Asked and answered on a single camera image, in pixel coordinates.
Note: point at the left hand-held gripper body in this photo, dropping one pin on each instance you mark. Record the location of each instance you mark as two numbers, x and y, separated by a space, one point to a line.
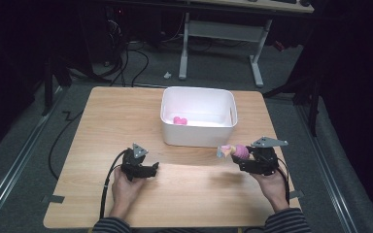
134 163

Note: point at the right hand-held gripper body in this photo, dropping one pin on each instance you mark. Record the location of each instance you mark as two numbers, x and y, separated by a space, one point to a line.
264 160

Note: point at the white plastic bin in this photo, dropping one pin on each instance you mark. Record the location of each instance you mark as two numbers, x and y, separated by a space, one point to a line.
199 129

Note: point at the pink bone toy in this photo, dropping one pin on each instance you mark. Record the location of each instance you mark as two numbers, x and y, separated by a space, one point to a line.
180 120

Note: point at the person's right hand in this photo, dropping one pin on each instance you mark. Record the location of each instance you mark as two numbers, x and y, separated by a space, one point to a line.
272 187

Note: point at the person's left hand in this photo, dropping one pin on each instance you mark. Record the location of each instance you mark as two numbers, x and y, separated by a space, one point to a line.
125 191

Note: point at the grey tape piece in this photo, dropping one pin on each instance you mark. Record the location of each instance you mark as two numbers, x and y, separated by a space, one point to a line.
57 199
296 194

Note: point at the black metal stand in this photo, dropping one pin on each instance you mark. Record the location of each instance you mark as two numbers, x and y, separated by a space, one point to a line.
313 106
47 87

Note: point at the white paper scrap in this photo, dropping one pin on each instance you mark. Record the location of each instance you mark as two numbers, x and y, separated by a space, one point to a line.
167 75

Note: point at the desk with white legs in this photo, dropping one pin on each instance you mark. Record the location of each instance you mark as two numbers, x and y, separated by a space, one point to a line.
220 30

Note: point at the metal floor rail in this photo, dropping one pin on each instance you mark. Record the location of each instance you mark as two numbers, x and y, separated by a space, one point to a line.
328 174
9 165

